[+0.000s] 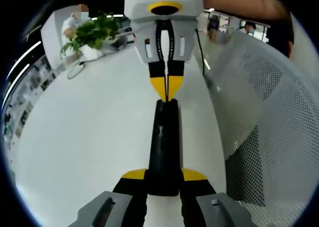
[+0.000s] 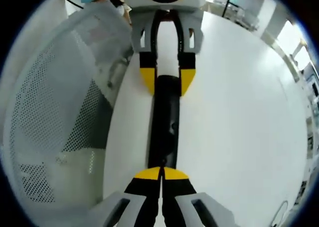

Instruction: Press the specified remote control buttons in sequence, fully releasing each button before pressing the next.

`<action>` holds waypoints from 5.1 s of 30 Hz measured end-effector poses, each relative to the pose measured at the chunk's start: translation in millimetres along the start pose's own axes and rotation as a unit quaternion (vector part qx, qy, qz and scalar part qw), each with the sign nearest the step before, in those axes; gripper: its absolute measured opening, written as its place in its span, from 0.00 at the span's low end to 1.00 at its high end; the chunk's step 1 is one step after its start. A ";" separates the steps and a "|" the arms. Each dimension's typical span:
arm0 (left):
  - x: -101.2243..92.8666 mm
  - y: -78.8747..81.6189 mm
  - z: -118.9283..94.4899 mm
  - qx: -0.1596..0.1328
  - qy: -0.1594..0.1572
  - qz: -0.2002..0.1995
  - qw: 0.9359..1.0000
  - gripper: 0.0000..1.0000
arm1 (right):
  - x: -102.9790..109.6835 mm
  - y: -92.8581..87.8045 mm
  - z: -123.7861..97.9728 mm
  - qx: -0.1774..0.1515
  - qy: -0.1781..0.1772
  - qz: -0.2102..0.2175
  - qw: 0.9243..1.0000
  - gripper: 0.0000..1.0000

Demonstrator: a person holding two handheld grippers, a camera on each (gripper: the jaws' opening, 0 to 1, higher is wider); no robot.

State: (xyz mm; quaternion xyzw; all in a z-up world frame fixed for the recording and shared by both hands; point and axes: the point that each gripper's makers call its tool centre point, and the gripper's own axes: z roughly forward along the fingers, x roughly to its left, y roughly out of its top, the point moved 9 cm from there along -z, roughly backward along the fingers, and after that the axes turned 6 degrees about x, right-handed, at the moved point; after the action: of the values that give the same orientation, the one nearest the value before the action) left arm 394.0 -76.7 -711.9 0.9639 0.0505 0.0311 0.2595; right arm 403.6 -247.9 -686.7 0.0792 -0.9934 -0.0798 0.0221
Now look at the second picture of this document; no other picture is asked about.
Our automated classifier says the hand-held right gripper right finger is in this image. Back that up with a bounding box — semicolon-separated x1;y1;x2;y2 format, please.
161;167;240;227

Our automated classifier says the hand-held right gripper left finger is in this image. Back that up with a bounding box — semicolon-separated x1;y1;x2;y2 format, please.
98;166;163;227

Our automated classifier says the black remote control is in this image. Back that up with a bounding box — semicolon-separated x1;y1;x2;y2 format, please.
146;74;182;169

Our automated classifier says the white perforated mesh basket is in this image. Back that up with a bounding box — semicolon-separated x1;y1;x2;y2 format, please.
0;2;134;213

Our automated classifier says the grey cable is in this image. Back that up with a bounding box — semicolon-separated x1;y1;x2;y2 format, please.
273;200;290;227

